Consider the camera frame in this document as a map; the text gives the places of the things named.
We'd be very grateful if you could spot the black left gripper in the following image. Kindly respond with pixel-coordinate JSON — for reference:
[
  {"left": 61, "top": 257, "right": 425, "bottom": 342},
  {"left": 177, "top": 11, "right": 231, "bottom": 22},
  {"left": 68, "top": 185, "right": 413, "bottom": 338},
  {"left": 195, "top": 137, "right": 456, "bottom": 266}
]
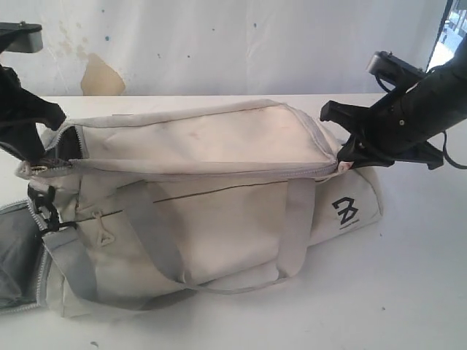
[{"left": 1, "top": 66, "right": 66, "bottom": 163}]

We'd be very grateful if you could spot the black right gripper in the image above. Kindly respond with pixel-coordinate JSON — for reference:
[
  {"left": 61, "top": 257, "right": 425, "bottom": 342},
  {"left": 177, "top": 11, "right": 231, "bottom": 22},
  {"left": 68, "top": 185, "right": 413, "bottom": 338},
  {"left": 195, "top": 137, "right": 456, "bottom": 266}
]
[{"left": 320, "top": 86, "right": 444, "bottom": 170}]

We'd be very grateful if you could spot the white fabric duffel bag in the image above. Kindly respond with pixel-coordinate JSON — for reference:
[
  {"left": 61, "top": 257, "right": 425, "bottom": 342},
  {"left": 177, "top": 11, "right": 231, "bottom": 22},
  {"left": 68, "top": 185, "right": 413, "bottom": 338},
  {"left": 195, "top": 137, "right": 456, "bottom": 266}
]
[{"left": 1, "top": 100, "right": 383, "bottom": 318}]

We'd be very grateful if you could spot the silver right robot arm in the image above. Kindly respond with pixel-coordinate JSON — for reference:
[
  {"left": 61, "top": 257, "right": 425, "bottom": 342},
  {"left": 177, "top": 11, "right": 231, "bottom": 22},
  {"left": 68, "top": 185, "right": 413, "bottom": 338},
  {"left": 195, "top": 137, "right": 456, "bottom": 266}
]
[{"left": 320, "top": 50, "right": 466, "bottom": 170}]

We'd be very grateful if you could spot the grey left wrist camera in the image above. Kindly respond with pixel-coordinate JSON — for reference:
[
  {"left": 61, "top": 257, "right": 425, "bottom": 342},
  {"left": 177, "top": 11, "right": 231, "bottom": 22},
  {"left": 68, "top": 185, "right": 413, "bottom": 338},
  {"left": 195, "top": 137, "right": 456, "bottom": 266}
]
[{"left": 1, "top": 21, "right": 44, "bottom": 53}]

